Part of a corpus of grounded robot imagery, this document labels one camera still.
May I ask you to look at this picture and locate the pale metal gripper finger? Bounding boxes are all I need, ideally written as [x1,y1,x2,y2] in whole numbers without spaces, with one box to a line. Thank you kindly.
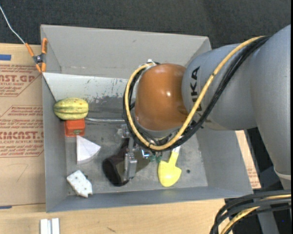
[123,152,138,181]
[116,125,131,139]

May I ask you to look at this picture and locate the dark brown cup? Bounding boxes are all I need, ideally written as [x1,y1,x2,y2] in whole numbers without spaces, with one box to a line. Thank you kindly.
[102,140,150,187]

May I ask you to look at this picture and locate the white wedge block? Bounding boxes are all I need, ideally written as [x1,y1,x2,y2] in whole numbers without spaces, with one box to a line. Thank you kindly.
[76,135,101,165]

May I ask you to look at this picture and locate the orange-red small box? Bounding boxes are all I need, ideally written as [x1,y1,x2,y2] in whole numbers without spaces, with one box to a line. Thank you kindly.
[64,119,86,137]

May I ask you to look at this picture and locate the white dotted block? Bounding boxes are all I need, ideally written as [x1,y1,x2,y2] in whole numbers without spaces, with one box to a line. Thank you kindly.
[66,170,93,198]

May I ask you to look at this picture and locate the yellow-green toy squash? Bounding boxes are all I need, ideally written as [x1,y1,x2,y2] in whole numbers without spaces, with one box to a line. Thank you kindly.
[53,97,89,120]

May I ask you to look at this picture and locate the grey metal bin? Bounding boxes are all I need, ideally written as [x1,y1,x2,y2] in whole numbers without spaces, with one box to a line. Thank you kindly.
[40,24,254,213]

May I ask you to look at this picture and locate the brown cardboard board red print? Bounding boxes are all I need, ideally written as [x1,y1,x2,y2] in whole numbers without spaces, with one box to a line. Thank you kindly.
[0,42,262,210]

